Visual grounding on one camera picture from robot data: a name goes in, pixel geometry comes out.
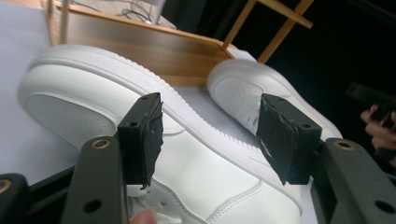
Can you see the white leather sneaker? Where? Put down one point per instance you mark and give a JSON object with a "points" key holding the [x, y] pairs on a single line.
{"points": [[205, 168], [236, 90]]}

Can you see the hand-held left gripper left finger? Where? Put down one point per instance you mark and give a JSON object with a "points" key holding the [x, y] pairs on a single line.
{"points": [[96, 177]]}

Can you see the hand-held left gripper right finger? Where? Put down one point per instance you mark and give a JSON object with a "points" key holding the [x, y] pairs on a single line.
{"points": [[351, 177]]}

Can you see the wooden shoe rack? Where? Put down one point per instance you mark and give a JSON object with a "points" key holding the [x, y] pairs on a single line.
{"points": [[140, 46]]}

